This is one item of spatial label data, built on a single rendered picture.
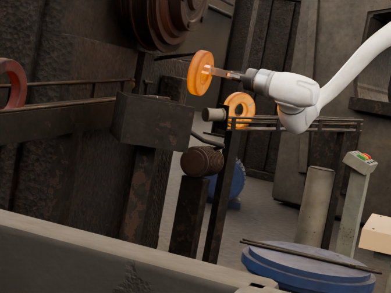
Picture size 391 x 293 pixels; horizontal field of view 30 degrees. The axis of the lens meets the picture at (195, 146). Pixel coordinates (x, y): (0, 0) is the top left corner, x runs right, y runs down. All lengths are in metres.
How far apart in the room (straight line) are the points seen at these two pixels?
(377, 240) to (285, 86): 0.59
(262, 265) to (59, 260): 1.44
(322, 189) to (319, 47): 2.37
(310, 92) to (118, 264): 2.16
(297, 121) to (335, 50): 2.88
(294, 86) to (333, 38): 3.02
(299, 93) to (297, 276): 0.88
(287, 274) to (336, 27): 3.88
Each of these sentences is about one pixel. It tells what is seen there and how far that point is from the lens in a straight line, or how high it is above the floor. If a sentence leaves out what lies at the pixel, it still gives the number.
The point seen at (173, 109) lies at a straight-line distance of 2.14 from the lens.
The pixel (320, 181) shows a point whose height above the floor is 0.47.
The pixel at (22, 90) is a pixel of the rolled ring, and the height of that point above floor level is 0.69.
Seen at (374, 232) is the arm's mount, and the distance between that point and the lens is 2.49.
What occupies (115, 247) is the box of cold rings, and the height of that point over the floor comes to 0.74.
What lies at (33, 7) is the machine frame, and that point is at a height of 0.94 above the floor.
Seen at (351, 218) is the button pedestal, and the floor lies 0.33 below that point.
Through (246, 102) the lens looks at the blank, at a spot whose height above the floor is 0.75.
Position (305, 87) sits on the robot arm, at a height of 0.84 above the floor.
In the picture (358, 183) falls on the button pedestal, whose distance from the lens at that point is 3.21.
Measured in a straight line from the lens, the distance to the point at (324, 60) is 5.39.
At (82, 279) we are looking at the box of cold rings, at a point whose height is 0.73.
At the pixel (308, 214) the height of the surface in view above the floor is 0.32.
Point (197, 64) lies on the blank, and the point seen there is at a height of 0.85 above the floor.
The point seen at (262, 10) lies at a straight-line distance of 7.03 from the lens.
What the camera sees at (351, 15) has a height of 1.44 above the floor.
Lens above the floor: 0.80
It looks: 5 degrees down
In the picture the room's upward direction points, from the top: 10 degrees clockwise
